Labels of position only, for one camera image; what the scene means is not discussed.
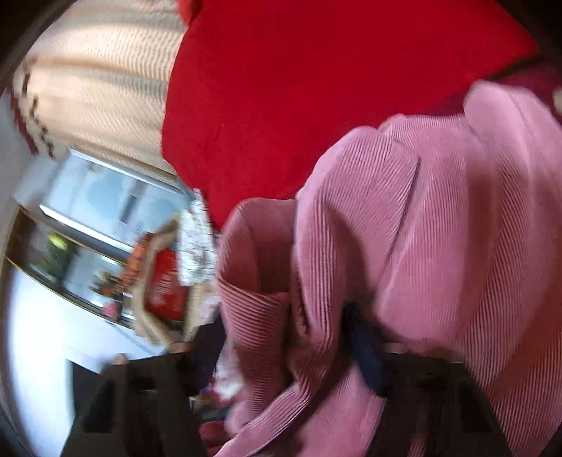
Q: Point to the white wardrobe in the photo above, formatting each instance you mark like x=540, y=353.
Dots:
x=110, y=205

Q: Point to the red cushion with beige trim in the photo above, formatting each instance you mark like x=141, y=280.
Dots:
x=164, y=311

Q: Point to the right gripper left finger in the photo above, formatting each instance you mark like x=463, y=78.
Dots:
x=142, y=408

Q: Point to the pink corduroy jacket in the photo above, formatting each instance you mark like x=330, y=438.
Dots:
x=445, y=232

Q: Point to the person's hand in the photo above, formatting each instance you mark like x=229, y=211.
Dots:
x=214, y=435

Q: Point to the gold framed mirror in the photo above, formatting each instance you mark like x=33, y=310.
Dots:
x=80, y=274

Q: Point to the white speckled cloth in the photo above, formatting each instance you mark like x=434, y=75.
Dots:
x=196, y=245

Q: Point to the orange patterned cloth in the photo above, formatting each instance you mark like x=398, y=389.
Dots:
x=135, y=261

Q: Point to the red blanket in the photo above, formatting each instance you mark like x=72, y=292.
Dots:
x=261, y=89

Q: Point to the beige curtain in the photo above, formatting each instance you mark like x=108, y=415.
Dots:
x=96, y=80

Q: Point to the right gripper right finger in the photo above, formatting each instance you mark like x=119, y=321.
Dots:
x=436, y=394

